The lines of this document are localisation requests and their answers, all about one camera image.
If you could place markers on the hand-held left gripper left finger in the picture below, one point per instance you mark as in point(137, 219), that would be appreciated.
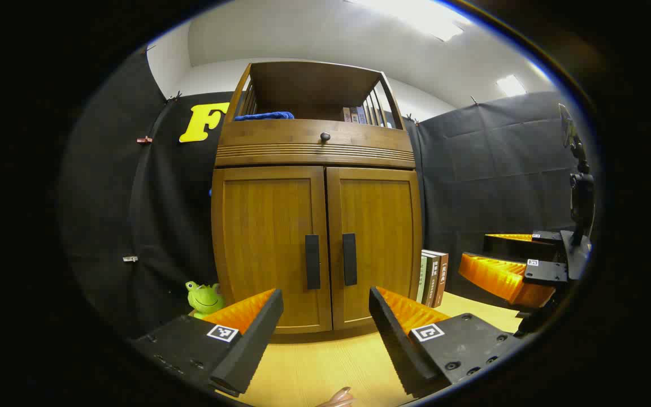
point(255, 345)

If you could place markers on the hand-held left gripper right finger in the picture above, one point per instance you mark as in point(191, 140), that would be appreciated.
point(396, 345)

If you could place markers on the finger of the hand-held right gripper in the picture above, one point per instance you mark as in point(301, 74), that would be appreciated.
point(512, 247)
point(546, 272)

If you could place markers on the wooden cabinet door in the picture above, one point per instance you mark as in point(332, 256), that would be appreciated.
point(385, 237)
point(263, 237)

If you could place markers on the wooden double-door shoe cabinet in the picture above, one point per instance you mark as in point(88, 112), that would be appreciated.
point(303, 155)

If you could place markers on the green frog toy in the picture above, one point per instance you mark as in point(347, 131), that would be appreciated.
point(205, 297)

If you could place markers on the pale green book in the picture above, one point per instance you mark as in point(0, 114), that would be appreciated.
point(421, 277)

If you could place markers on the dark brown book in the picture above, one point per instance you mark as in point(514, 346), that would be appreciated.
point(430, 280)

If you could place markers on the reddish brown book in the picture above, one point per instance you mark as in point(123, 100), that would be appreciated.
point(441, 277)

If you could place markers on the small ceiling light panel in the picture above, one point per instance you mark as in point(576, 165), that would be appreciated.
point(511, 86)

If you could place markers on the small blue book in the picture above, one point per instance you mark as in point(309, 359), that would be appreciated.
point(361, 115)

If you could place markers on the small dark book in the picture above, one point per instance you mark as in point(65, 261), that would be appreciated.
point(354, 115)

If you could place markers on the small brown book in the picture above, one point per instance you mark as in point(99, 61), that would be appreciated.
point(347, 115)

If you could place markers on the blue cloth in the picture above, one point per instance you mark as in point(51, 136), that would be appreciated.
point(266, 116)

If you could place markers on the red clip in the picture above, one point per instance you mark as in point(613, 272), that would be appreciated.
point(144, 139)

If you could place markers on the large ceiling light panel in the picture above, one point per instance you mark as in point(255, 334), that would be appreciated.
point(416, 14)

